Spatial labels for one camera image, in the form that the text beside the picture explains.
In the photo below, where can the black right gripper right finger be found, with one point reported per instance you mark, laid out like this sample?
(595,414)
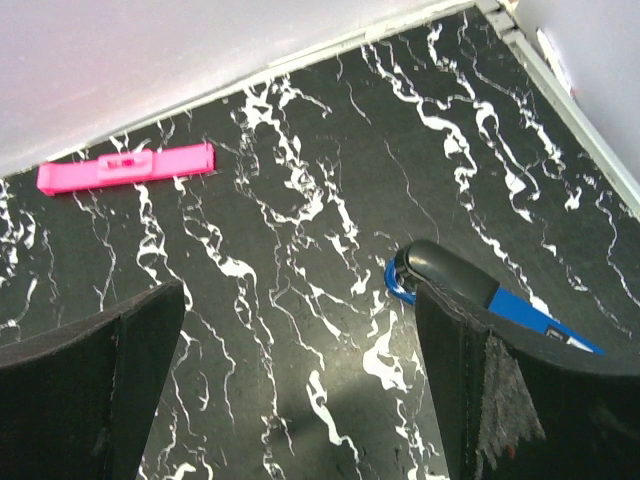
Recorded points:
(512,403)

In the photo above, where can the blue clamp tool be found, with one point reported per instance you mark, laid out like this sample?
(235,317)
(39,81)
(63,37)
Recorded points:
(424,260)

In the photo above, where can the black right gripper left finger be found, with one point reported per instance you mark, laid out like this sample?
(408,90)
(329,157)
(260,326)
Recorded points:
(78,402)

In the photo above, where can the aluminium frame rail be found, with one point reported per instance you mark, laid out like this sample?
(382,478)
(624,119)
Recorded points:
(569,111)

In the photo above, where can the pink plastic clip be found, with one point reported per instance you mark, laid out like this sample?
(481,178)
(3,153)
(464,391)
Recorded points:
(125,168)

